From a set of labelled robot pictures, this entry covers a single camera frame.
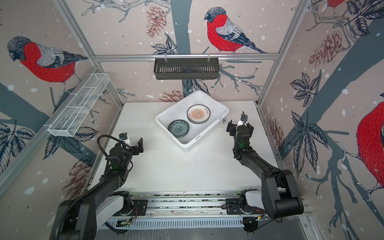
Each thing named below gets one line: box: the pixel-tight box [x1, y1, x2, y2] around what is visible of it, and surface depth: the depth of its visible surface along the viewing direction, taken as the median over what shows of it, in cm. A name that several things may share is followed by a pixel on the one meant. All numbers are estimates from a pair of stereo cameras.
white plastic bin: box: [155, 90, 230, 152], surface depth 105 cm
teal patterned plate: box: [168, 119, 190, 138], surface depth 106 cm
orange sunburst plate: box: [186, 104, 211, 124], surface depth 113 cm
